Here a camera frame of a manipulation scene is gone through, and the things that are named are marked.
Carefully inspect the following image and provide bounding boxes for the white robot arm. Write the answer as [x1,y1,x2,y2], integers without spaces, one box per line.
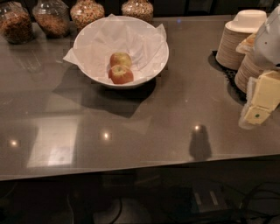
[239,5,280,130]

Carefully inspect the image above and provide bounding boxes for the rear stack paper bowls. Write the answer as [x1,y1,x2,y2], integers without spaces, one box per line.
[215,10,267,70]

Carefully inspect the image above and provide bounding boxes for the stack paper bowls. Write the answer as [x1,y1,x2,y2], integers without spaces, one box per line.
[234,52,263,93]
[215,10,267,70]

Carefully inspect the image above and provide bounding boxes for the front stack paper bowls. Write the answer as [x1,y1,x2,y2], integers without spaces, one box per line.
[234,52,263,93]

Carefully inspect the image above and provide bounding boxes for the black cables under table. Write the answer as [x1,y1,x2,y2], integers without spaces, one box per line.
[163,180,280,224]

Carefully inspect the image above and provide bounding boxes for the black rubber mat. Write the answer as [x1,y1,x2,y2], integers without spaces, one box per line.
[208,51,247,105]

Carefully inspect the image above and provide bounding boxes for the red apple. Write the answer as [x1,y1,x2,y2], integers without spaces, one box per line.
[108,65,134,84]

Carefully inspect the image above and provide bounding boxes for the glass cereal jar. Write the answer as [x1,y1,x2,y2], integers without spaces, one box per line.
[32,0,70,39]
[0,0,33,45]
[70,0,105,31]
[121,0,153,23]

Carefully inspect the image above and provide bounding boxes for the white ceramic bowl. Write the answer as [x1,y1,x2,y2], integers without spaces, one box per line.
[73,16,170,89]

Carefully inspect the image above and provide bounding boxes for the grey-white gripper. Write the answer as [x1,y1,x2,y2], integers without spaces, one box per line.
[239,70,280,130]

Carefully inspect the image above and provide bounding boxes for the leftmost glass cereal jar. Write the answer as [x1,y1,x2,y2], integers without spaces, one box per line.
[0,0,33,45]

